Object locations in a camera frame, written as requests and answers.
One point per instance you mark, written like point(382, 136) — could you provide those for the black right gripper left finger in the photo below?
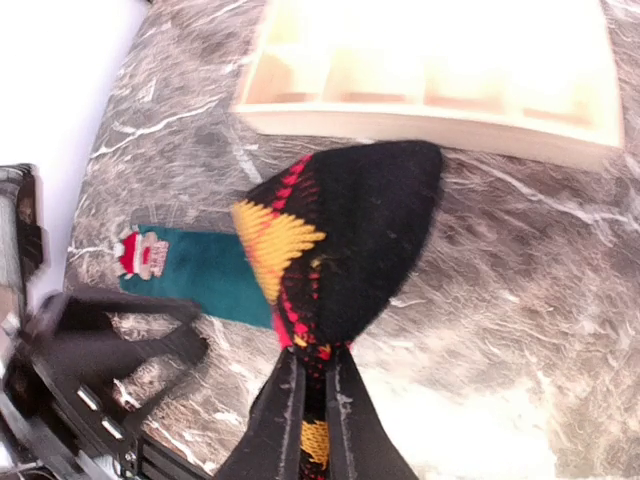
point(270, 446)

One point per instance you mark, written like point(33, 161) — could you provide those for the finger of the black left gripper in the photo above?
point(90, 312)
point(164, 374)

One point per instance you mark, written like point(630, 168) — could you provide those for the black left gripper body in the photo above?
point(58, 408)

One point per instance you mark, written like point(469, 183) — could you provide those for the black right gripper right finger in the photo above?
point(359, 447)

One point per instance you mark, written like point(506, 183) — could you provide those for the black red yellow argyle sock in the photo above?
point(331, 239)

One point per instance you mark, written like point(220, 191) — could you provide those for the green christmas bear sock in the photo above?
point(208, 268)

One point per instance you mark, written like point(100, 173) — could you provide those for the wooden compartment tray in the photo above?
point(528, 79)

